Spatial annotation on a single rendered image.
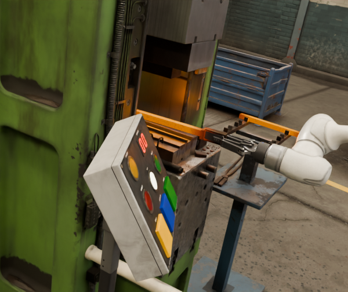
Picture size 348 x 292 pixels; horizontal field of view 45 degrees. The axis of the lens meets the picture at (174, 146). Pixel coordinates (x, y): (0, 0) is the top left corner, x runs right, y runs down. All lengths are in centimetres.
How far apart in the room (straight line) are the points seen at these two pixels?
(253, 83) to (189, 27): 392
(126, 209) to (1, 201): 88
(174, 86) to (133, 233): 103
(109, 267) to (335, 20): 835
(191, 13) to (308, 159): 59
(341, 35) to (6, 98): 812
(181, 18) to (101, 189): 67
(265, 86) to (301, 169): 379
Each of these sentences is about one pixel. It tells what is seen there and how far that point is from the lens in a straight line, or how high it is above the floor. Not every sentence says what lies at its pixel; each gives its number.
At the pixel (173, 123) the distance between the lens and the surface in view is 158.
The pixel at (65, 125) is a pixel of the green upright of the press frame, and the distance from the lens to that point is 131.
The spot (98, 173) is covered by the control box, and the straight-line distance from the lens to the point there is 85.
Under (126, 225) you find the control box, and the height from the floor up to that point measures 106.
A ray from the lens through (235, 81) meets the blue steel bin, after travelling 530.
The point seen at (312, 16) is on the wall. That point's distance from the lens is 931.
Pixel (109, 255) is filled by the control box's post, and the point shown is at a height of 86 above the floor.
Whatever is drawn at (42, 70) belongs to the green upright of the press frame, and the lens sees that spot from 142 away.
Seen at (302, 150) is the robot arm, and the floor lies 109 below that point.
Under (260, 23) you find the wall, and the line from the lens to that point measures 979.
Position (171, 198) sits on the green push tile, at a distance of 113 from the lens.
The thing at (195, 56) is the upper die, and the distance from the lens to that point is 143.
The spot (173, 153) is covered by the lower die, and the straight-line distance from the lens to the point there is 149.
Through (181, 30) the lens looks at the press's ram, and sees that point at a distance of 134.
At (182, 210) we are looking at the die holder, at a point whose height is 75.
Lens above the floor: 156
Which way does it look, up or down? 22 degrees down
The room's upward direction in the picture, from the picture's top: 10 degrees clockwise
